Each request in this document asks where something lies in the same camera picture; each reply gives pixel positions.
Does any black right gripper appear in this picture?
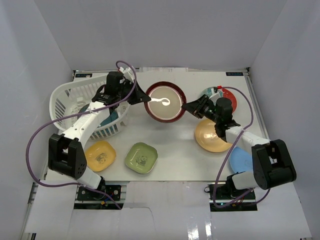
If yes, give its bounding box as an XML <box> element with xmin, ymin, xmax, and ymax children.
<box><xmin>181</xmin><ymin>94</ymin><xmax>221</xmax><ymax>125</ymax></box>

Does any dark red rimmed plate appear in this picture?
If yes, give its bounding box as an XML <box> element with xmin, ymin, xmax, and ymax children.
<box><xmin>144</xmin><ymin>81</ymin><xmax>187</xmax><ymax>123</ymax></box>

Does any teal scalloped plate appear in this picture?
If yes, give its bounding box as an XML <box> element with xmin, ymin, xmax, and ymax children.
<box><xmin>79</xmin><ymin>104</ymin><xmax>118</xmax><ymax>127</ymax></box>

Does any red and teal floral plate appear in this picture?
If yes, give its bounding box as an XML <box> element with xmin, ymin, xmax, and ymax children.
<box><xmin>198</xmin><ymin>87</ymin><xmax>237</xmax><ymax>113</ymax></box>

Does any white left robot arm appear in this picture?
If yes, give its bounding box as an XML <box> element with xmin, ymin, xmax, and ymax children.
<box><xmin>48</xmin><ymin>67</ymin><xmax>151</xmax><ymax>200</ymax></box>

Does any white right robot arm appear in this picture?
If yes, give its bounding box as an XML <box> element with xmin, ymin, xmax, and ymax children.
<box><xmin>182</xmin><ymin>95</ymin><xmax>297</xmax><ymax>200</ymax></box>

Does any white plastic dish bin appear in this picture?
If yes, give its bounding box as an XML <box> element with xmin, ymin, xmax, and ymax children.
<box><xmin>49</xmin><ymin>72</ymin><xmax>130</xmax><ymax>141</ymax></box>

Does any pale orange round plate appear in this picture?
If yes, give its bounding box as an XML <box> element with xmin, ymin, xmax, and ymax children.
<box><xmin>194</xmin><ymin>119</ymin><xmax>232</xmax><ymax>153</ymax></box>

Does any green square panda dish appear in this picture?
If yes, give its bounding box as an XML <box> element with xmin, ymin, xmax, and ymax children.
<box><xmin>124</xmin><ymin>142</ymin><xmax>158</xmax><ymax>175</ymax></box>

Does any yellow square panda dish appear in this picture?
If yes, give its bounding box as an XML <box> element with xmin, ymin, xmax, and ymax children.
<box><xmin>85</xmin><ymin>140</ymin><xmax>117</xmax><ymax>172</ymax></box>

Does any light blue plate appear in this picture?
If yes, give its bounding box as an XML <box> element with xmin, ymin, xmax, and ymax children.
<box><xmin>229</xmin><ymin>147</ymin><xmax>253</xmax><ymax>173</ymax></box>

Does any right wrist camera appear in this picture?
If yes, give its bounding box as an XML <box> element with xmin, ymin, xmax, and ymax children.
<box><xmin>209</xmin><ymin>86</ymin><xmax>223</xmax><ymax>98</ymax></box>

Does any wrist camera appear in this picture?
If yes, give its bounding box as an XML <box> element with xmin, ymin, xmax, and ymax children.
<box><xmin>209</xmin><ymin>86</ymin><xmax>223</xmax><ymax>98</ymax></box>
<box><xmin>118</xmin><ymin>67</ymin><xmax>135</xmax><ymax>83</ymax></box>

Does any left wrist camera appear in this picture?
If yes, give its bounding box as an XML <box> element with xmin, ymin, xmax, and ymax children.
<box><xmin>118</xmin><ymin>67</ymin><xmax>135</xmax><ymax>83</ymax></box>

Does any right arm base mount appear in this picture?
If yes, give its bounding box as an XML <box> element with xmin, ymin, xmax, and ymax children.
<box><xmin>203</xmin><ymin>182</ymin><xmax>258</xmax><ymax>213</ymax></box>

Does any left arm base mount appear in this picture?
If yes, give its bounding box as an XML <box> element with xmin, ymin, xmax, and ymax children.
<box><xmin>73</xmin><ymin>184</ymin><xmax>125</xmax><ymax>210</ymax></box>

